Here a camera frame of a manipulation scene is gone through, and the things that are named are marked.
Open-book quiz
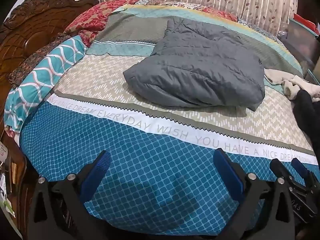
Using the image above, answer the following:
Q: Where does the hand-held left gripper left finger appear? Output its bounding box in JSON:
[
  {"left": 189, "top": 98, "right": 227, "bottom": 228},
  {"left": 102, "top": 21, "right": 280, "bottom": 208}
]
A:
[{"left": 27, "top": 151, "right": 113, "bottom": 240}]

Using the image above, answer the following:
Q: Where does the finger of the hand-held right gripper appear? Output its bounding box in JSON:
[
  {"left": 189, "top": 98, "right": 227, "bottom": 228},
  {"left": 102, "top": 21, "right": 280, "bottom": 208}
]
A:
[
  {"left": 291, "top": 159, "right": 320, "bottom": 193},
  {"left": 271, "top": 158, "right": 290, "bottom": 180}
]

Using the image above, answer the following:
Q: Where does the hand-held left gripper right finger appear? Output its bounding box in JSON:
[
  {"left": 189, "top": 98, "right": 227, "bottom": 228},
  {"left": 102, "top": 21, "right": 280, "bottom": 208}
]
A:
[{"left": 214, "top": 148, "right": 297, "bottom": 240}]

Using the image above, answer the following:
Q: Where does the grey puffer jacket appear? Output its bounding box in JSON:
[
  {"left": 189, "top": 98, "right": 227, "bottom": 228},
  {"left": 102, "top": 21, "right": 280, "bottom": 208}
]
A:
[{"left": 123, "top": 16, "right": 266, "bottom": 112}]

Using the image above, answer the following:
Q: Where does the black cloth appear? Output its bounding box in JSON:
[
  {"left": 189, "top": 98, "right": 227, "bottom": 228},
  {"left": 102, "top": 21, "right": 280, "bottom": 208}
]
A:
[{"left": 291, "top": 89, "right": 320, "bottom": 155}]

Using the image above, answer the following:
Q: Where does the patterned teal beige bedspread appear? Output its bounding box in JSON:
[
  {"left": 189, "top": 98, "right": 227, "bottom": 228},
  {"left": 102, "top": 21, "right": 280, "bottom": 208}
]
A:
[{"left": 19, "top": 4, "right": 320, "bottom": 227}]

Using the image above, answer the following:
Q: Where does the wooden nightstand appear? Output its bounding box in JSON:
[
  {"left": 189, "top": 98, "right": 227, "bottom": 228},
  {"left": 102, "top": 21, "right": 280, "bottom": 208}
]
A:
[{"left": 0, "top": 130, "right": 34, "bottom": 220}]

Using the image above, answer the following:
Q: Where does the cream fleece cloth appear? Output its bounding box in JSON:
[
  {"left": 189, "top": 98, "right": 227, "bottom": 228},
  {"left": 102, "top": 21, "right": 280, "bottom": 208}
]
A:
[{"left": 264, "top": 68, "right": 320, "bottom": 102}]

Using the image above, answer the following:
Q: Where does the light green folder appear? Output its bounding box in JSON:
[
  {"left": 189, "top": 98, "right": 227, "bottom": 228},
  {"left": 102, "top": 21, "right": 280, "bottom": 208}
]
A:
[{"left": 0, "top": 195, "right": 16, "bottom": 218}]

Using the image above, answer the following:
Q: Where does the teal white wavy pillow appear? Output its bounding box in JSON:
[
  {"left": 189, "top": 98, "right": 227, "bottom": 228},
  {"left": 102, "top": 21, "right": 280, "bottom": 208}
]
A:
[{"left": 4, "top": 35, "right": 88, "bottom": 133}]

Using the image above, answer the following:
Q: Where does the clear plastic storage box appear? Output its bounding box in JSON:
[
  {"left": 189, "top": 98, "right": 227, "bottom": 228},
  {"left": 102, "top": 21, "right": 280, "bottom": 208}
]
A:
[{"left": 277, "top": 17, "right": 320, "bottom": 80}]

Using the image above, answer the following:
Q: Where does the dark floral pillow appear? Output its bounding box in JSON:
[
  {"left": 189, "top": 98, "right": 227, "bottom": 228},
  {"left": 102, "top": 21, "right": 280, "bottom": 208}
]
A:
[{"left": 9, "top": 32, "right": 72, "bottom": 88}]

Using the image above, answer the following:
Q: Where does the red box lid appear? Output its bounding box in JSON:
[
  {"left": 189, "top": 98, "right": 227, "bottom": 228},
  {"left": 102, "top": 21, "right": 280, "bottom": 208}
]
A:
[{"left": 292, "top": 12, "right": 320, "bottom": 30}]

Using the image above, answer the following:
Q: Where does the red floral pillow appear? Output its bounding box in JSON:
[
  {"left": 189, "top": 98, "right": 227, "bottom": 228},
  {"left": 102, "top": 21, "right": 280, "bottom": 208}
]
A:
[{"left": 64, "top": 0, "right": 137, "bottom": 48}]

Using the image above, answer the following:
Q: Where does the carved wooden headboard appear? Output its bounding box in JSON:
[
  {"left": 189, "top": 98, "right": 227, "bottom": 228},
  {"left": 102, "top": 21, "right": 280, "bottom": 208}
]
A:
[{"left": 0, "top": 0, "right": 100, "bottom": 135}]

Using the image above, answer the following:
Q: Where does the floral patchwork quilt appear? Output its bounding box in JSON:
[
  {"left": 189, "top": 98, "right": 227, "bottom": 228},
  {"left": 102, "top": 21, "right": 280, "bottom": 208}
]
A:
[{"left": 135, "top": 0, "right": 285, "bottom": 45}]

